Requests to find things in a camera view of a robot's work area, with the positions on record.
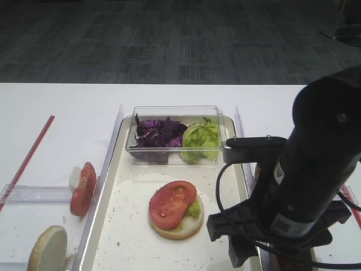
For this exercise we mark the red strip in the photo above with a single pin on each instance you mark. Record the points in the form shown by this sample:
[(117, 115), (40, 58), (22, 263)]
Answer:
[(25, 162), (355, 213)]

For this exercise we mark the red strip left side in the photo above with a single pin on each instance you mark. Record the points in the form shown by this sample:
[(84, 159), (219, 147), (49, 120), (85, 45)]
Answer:
[(25, 162)]

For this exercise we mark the bottom bun on tray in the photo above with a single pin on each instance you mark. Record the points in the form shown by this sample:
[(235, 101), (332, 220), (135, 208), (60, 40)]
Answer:
[(181, 228)]

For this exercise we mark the clear pusher track left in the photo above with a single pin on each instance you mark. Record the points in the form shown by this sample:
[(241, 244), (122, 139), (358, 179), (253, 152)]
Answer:
[(23, 194)]

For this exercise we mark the clear plastic divider rail left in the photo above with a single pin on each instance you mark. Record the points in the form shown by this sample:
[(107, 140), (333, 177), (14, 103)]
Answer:
[(85, 256)]

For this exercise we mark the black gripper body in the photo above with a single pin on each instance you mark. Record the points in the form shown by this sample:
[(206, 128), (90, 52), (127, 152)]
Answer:
[(288, 237)]

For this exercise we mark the tomato slice on bun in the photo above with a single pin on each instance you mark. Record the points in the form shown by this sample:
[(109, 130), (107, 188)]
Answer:
[(171, 201)]

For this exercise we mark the green lettuce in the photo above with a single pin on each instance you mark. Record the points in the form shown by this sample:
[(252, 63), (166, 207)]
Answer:
[(202, 135)]

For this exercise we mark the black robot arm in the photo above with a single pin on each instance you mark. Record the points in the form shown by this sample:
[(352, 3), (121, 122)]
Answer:
[(297, 196)]

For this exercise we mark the lettuce on bun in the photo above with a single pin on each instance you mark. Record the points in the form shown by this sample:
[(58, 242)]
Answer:
[(194, 209)]

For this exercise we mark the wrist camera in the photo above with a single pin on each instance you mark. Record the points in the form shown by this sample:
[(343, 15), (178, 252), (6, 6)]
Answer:
[(253, 149)]

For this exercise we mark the bun half left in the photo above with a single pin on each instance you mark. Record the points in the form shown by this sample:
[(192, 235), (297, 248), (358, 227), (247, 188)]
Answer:
[(49, 251)]

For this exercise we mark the clear plastic salad container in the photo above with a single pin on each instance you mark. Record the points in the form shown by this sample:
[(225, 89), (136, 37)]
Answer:
[(187, 115)]

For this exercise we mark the white metal tray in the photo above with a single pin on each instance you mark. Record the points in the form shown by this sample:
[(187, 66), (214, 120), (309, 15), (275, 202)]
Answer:
[(128, 242)]

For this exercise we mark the white pusher block left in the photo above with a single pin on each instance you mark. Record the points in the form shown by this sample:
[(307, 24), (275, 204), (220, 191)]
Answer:
[(74, 178)]

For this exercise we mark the chair base background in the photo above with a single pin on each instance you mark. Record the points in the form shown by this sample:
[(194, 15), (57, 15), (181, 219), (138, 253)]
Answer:
[(347, 26)]

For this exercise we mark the red strip right side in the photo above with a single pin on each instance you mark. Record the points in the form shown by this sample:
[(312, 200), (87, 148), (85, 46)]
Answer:
[(355, 213)]

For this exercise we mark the purple cabbage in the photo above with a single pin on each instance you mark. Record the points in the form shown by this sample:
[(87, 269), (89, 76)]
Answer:
[(157, 134)]

